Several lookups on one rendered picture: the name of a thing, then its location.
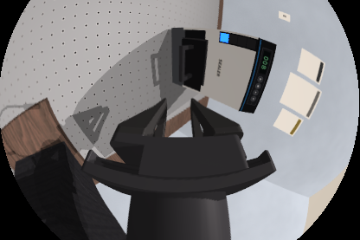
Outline grey heat sealer housing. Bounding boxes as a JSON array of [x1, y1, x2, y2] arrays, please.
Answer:
[[171, 28, 277, 114]]

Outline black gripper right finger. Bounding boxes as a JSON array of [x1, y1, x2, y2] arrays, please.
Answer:
[[190, 98, 244, 139]]

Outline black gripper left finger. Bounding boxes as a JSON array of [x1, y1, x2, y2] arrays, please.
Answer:
[[115, 98, 167, 137]]

